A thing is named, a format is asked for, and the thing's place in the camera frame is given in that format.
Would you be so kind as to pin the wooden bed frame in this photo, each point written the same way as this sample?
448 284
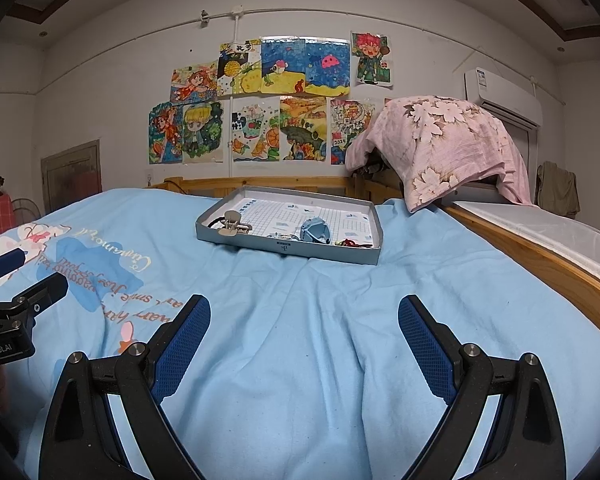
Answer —
280 183

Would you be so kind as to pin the white mattress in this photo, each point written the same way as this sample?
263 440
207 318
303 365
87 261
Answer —
555 230

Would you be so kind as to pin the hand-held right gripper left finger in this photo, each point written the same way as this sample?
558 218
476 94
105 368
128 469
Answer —
182 345

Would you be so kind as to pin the white wall conduit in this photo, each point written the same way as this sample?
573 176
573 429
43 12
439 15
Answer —
236 25

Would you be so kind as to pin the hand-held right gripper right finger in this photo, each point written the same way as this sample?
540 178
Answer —
425 345

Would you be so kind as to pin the white wall socket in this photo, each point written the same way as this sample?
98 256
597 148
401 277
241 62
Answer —
151 179

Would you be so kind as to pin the grid printed paper sheet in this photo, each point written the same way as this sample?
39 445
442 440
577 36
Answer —
280 215

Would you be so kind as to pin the beige hair claw clip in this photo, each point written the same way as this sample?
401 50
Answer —
232 217

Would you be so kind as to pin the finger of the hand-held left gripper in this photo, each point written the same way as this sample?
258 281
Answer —
40 295
5 262

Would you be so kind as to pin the white air conditioner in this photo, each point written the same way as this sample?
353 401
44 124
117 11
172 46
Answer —
500 92

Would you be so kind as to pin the khaki hanging garment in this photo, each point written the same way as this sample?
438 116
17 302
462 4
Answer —
560 190

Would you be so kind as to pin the light blue printed blanket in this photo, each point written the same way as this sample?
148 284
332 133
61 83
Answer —
305 310

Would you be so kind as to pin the group of wall drawings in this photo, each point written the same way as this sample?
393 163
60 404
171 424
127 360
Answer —
300 130

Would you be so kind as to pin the grey shallow box tray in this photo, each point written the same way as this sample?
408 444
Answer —
260 247

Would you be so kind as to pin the pink floral blanket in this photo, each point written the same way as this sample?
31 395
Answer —
430 135

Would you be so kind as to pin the blue hair claw clip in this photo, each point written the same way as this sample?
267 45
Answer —
315 230

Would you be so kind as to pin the brown cabinet door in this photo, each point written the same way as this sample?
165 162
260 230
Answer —
72 175

